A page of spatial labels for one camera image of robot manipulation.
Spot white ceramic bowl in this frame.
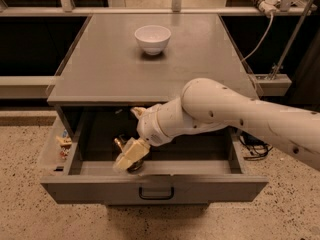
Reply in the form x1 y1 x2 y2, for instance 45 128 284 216
134 25 171 55

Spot grey metal rail shelf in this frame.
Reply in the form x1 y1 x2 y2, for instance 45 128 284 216
0 76 58 99

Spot clear plastic side bin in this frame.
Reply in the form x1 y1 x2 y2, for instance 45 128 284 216
37 118 67 172

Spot small snack packets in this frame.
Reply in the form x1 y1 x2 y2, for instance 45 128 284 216
56 130 72 160

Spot white power cable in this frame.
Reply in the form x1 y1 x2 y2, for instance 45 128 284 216
240 11 275 63

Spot grey metal cabinet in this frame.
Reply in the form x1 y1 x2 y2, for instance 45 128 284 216
48 13 257 134

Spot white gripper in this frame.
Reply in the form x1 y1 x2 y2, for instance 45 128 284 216
113 104 173 172

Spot grey open top drawer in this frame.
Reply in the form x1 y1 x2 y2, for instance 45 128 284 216
41 107 268 205

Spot black drawer handle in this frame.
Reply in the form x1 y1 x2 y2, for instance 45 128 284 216
138 187 175 200

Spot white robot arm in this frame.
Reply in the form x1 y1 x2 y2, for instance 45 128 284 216
114 78 320 171

